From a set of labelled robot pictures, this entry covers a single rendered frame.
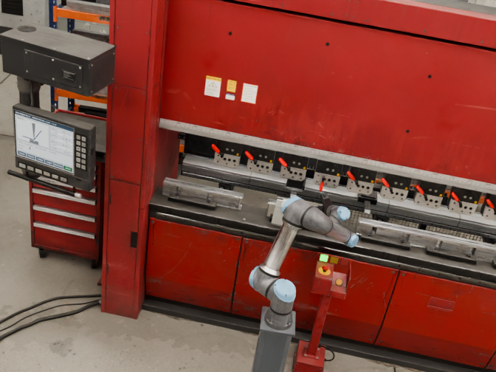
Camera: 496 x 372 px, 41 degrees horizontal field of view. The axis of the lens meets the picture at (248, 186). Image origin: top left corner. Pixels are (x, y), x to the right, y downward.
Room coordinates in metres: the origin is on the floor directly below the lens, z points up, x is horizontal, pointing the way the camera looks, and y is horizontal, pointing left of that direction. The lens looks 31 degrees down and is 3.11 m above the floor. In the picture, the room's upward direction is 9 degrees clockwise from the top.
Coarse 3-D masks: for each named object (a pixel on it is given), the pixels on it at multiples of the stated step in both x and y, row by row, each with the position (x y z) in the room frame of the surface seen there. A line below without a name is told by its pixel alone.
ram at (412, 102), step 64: (192, 0) 3.44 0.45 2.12; (192, 64) 3.44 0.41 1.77; (256, 64) 3.41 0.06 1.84; (320, 64) 3.39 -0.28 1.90; (384, 64) 3.36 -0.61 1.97; (448, 64) 3.33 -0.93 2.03; (256, 128) 3.41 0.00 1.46; (320, 128) 3.38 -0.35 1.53; (384, 128) 3.35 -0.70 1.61; (448, 128) 3.33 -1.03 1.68
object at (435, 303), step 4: (432, 300) 3.19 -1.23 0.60; (436, 300) 3.19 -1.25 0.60; (440, 300) 3.19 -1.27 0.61; (444, 300) 3.19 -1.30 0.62; (448, 300) 3.19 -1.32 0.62; (428, 304) 3.20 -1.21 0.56; (432, 304) 3.19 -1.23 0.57; (436, 304) 3.19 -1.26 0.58; (440, 304) 3.19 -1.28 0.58; (444, 304) 3.19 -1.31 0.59; (448, 304) 3.19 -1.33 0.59; (452, 304) 3.18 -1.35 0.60; (432, 308) 3.18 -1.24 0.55; (436, 308) 3.18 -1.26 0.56; (440, 308) 3.17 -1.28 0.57; (444, 308) 3.19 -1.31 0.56; (448, 308) 3.19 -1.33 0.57; (452, 308) 3.18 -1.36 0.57
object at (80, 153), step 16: (32, 112) 2.89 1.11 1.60; (48, 112) 2.92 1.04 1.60; (80, 128) 2.82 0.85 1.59; (80, 144) 2.82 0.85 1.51; (16, 160) 2.92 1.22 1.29; (32, 160) 2.90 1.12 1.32; (80, 160) 2.82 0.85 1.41; (48, 176) 2.87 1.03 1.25; (64, 176) 2.84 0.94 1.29; (80, 176) 2.82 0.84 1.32
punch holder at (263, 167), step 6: (252, 150) 3.41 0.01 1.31; (258, 150) 3.40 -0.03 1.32; (264, 150) 3.40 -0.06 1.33; (270, 150) 3.40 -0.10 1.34; (258, 156) 3.40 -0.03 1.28; (264, 156) 3.41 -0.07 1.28; (270, 156) 3.40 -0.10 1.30; (252, 162) 3.40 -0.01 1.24; (258, 162) 3.40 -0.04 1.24; (264, 162) 3.40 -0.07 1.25; (270, 162) 3.40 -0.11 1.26; (252, 168) 3.40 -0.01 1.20; (258, 168) 3.40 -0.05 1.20; (264, 168) 3.40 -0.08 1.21; (270, 168) 3.39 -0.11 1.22
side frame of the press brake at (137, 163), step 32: (128, 0) 3.26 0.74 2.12; (160, 0) 3.30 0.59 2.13; (128, 32) 3.26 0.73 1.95; (160, 32) 3.34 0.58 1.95; (128, 64) 3.26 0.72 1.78; (160, 64) 3.39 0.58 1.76; (128, 96) 3.26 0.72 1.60; (160, 96) 3.44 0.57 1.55; (128, 128) 3.26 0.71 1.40; (160, 128) 3.50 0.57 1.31; (128, 160) 3.26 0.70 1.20; (160, 160) 3.56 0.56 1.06; (128, 192) 3.25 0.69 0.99; (128, 224) 3.25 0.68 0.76; (128, 256) 3.25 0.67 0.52; (128, 288) 3.25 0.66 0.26
